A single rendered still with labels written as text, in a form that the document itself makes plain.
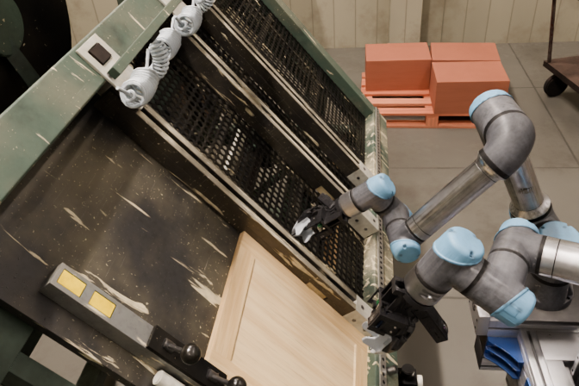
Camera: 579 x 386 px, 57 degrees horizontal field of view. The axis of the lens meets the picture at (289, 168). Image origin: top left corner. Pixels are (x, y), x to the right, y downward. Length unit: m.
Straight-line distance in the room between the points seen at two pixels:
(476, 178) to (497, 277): 0.44
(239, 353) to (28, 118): 0.69
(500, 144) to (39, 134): 1.01
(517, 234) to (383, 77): 3.64
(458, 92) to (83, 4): 2.86
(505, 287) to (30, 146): 0.88
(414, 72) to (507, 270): 3.72
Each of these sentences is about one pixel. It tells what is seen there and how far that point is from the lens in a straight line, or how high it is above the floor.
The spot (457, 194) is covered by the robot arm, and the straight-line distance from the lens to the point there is 1.41.
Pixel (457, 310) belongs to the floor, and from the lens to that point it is 3.08.
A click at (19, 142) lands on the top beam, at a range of 1.08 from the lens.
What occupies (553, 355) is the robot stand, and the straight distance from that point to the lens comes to 1.80.
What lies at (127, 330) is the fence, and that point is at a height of 1.52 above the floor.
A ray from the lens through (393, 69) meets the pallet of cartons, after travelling 4.62.
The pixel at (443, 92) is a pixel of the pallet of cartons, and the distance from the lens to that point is 4.31.
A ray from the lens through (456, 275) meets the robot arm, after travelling 0.98.
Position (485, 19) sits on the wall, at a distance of 5.91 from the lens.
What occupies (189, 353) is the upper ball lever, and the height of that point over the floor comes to 1.53.
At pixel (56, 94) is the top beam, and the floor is 1.86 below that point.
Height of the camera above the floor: 2.34
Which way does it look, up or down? 36 degrees down
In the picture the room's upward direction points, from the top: 5 degrees counter-clockwise
